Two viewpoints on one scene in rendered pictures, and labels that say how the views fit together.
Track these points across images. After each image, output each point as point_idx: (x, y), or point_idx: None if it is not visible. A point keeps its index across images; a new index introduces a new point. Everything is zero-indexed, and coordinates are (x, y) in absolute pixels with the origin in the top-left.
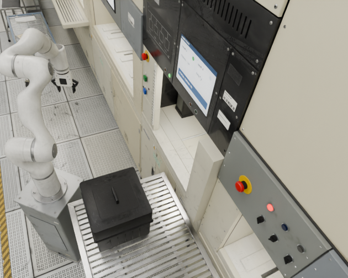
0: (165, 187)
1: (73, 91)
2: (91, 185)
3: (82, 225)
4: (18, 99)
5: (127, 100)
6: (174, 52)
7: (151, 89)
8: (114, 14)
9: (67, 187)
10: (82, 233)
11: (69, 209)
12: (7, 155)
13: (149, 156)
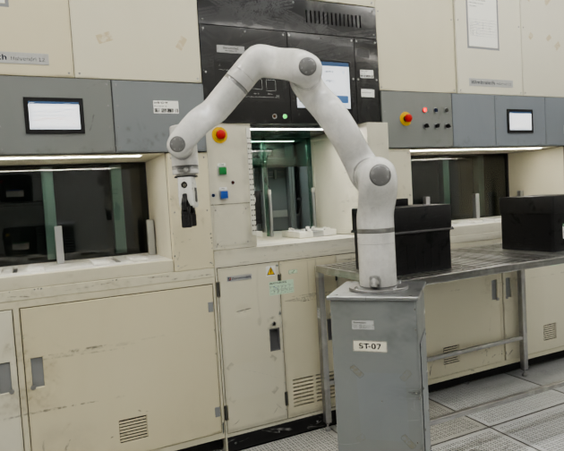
0: (339, 263)
1: (196, 221)
2: None
3: (424, 274)
4: (341, 103)
5: (141, 293)
6: (287, 84)
7: (241, 176)
8: (72, 140)
9: None
10: (435, 273)
11: (405, 279)
12: (395, 171)
13: (259, 313)
